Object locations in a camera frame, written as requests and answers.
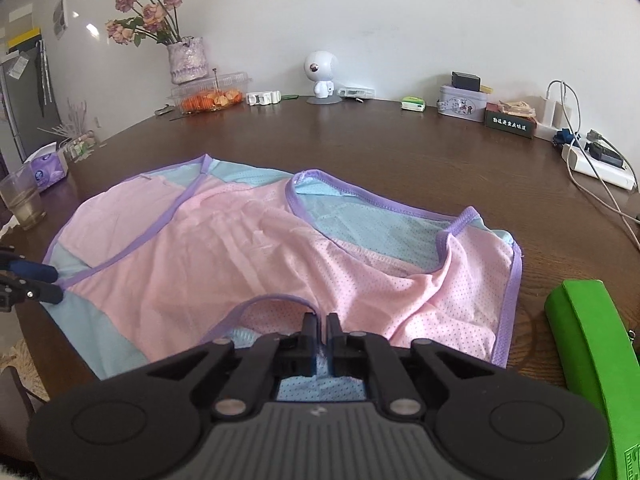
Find black charger block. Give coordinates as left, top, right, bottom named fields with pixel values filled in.
left=450, top=70, right=482, bottom=92

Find white charging cable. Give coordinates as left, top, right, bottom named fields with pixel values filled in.
left=544, top=78, right=640, bottom=252

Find white power strip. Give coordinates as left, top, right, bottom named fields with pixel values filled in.
left=561, top=144, right=636, bottom=191

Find clear drinking glass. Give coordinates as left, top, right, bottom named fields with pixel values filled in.
left=0, top=164, right=46, bottom=231

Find green tissue pack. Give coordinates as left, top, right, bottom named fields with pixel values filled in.
left=400, top=96, right=426, bottom=113

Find purple flower vase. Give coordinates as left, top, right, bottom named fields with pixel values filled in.
left=167, top=37, right=209, bottom=86

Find white robot figurine camera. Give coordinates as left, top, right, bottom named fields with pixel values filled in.
left=304, top=50, right=343, bottom=105

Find plastic box of oranges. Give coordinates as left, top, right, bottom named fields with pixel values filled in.
left=170, top=72, right=250, bottom=115

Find pink blue mesh garment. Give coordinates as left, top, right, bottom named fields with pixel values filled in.
left=46, top=156, right=522, bottom=379

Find beige dental mould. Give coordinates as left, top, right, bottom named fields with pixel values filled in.
left=498, top=101, right=536, bottom=119

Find pink dried roses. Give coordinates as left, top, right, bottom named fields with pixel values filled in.
left=105, top=0, right=183, bottom=47

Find grey cartoon tin box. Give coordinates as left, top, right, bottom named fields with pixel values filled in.
left=437, top=84, right=488, bottom=122

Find red green tea box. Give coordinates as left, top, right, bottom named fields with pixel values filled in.
left=484, top=103, right=537, bottom=139

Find green storage pouch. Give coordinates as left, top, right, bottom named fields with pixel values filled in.
left=544, top=280, right=639, bottom=480

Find white small plug device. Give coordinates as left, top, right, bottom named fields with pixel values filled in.
left=245, top=90, right=282, bottom=106

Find white rectangular device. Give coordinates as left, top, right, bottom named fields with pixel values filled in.
left=337, top=87, right=375, bottom=100

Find white usb charger pair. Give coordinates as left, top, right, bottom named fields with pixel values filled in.
left=529, top=96, right=567, bottom=142

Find purple tissue box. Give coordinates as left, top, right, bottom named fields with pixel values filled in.
left=25, top=142, right=68, bottom=192

